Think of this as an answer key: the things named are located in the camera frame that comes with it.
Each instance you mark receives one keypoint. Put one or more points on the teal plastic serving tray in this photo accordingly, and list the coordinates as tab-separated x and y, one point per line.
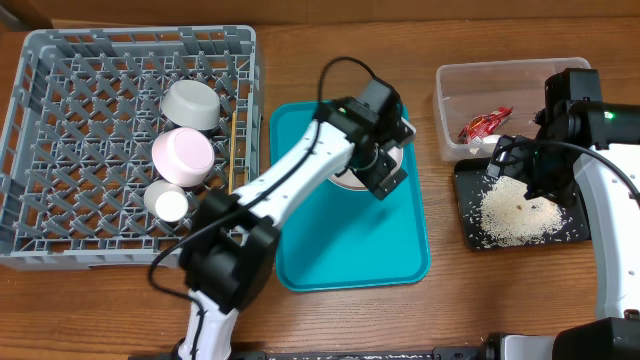
341	238

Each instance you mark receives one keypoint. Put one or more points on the black plastic tray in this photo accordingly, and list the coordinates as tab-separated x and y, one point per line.
467	172

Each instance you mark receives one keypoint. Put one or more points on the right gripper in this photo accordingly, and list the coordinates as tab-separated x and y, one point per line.
538	181

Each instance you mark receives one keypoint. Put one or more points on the small white bowl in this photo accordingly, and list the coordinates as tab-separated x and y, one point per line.
183	156

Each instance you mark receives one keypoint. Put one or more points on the white cup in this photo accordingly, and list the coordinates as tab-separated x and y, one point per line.
166	201

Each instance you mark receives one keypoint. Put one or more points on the pile of rice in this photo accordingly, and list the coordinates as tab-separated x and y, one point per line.
500	217

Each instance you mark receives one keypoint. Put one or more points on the red snack wrapper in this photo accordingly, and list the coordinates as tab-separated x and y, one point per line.
483	126

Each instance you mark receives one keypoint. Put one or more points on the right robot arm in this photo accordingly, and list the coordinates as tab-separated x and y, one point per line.
588	147

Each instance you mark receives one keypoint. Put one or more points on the large white plate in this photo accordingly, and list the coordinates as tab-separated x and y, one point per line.
350	182

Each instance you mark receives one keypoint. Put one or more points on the grey plastic dish rack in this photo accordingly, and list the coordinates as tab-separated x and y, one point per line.
77	138

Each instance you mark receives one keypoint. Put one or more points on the grey metal bowl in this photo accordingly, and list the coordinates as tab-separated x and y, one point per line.
189	103

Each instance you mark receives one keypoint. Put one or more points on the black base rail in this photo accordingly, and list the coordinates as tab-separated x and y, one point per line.
438	353

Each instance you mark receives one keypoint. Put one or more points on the clear plastic bin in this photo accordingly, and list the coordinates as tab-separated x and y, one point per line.
465	91

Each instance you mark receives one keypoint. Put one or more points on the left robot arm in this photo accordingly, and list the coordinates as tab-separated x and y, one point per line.
230	251

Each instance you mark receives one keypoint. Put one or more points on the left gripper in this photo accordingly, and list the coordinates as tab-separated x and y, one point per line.
374	173

